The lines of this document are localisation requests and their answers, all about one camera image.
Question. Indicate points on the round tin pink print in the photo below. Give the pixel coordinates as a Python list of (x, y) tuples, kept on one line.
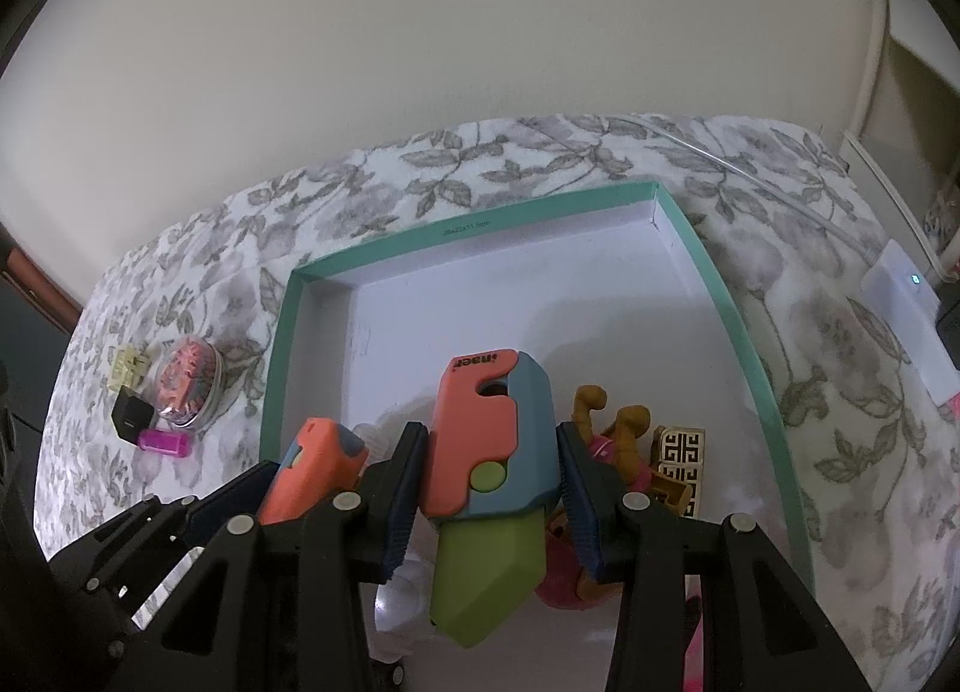
[(187, 381)]

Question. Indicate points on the small magenta plastic case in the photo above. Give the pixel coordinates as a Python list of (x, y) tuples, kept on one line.
[(165, 443)]

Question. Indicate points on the small black box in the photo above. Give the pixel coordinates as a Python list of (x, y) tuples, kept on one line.
[(129, 413)]

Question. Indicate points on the cream hair clip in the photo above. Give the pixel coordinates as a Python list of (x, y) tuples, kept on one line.
[(127, 366)]

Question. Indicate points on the black power adapter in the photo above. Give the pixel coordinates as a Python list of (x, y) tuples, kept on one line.
[(952, 321)]

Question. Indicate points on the white shelf unit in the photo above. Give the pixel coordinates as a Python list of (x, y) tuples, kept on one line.
[(889, 99)]

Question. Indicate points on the teal cardboard box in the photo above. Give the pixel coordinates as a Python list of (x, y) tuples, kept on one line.
[(525, 287)]

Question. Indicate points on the white device with light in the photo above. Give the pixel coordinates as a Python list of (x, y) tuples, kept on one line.
[(907, 317)]

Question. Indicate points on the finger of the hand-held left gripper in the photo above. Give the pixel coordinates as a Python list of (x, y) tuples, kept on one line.
[(225, 501)]

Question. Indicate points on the cream patterned tile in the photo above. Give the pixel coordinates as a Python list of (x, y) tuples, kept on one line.
[(679, 463)]

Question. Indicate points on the pink doll figure brown hair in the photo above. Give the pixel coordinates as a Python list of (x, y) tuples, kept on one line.
[(626, 437)]

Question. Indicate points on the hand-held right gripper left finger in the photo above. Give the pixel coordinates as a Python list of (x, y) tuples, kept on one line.
[(397, 512)]

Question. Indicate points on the brown wooden frame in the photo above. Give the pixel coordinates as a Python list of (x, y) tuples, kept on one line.
[(37, 287)]

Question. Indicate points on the small orange toy knife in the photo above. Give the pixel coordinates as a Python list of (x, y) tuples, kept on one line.
[(311, 467)]

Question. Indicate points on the large orange blue toy knife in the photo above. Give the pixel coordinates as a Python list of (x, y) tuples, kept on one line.
[(480, 437)]

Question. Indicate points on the white plastic object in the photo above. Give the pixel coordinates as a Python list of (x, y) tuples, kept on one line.
[(401, 594)]

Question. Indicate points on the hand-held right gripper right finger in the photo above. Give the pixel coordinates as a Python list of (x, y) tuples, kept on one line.
[(585, 519)]

